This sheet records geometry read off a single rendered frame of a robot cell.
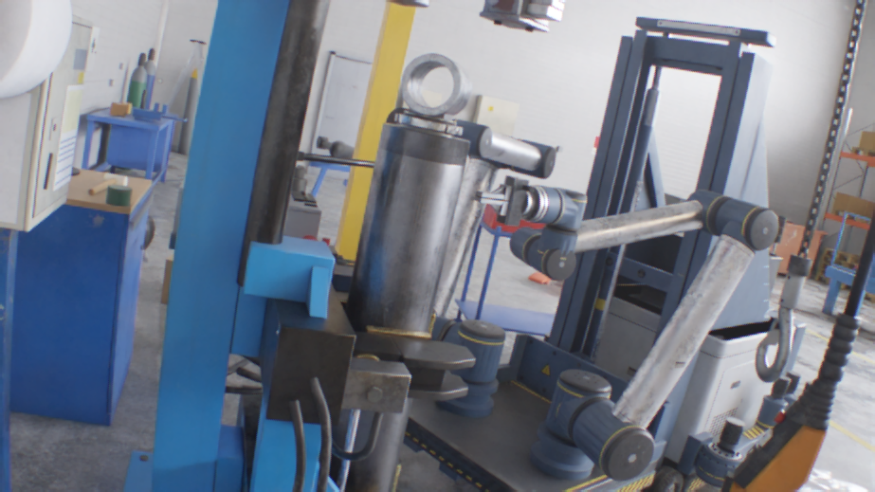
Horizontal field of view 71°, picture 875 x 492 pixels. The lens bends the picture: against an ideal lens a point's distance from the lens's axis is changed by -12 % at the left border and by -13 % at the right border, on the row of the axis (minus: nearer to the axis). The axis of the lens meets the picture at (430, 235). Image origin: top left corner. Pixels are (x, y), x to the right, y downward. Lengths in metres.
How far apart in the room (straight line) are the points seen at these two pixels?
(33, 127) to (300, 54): 0.54
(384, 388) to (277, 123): 0.58
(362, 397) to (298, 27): 0.76
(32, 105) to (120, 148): 7.24
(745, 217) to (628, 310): 1.19
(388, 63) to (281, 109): 2.80
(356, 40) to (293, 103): 11.08
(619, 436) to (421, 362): 0.95
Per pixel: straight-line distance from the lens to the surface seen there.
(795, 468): 1.30
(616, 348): 3.46
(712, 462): 3.24
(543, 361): 3.32
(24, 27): 1.05
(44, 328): 2.99
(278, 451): 1.49
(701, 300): 2.36
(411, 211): 1.60
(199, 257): 1.61
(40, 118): 1.31
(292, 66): 1.45
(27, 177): 1.33
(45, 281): 2.93
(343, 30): 12.48
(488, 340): 2.81
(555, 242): 2.05
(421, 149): 1.59
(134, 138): 8.50
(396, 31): 4.24
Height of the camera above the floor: 1.52
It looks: 10 degrees down
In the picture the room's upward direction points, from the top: 12 degrees clockwise
